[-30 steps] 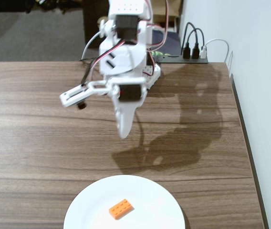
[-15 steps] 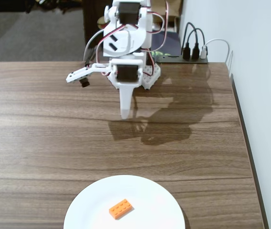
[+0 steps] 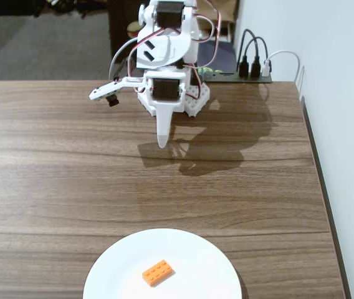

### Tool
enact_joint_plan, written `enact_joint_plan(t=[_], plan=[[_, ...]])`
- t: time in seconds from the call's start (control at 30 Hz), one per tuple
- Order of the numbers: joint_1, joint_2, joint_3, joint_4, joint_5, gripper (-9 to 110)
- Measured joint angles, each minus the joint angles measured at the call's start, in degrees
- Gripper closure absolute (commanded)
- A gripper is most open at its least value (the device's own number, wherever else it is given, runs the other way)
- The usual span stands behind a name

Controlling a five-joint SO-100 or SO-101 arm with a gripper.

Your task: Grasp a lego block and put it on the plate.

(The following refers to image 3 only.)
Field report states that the white gripper with motor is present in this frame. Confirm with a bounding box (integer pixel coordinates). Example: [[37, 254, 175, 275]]
[[145, 70, 186, 150]]

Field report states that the orange lego block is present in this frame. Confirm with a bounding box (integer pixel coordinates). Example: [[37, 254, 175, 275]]
[[141, 259, 176, 287]]

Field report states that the white round plate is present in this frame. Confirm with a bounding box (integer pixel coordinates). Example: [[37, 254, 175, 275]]
[[82, 228, 243, 299]]

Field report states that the black usb hub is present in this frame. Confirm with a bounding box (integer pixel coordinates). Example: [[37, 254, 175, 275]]
[[200, 67, 273, 84]]

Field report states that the dark blue flat board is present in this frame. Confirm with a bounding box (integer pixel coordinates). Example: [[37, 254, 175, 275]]
[[197, 39, 239, 75]]

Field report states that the dark wooden cabinet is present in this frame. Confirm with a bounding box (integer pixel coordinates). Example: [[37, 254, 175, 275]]
[[107, 0, 141, 82]]

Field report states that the brown cardboard box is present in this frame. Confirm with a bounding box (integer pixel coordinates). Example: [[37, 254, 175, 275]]
[[199, 0, 239, 42]]

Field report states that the wrist camera on white bracket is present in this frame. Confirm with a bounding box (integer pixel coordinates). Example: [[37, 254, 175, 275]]
[[88, 77, 147, 108]]

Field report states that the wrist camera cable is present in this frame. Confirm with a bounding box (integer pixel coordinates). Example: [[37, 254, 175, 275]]
[[108, 37, 139, 83]]

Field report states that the black usb cable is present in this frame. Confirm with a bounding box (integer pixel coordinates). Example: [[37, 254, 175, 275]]
[[244, 36, 270, 78], [236, 28, 261, 78]]

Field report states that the white usb cable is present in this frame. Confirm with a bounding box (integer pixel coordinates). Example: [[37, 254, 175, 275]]
[[261, 49, 305, 94]]

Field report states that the red black servo wire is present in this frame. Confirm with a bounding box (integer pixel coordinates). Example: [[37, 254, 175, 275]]
[[192, 0, 223, 71]]

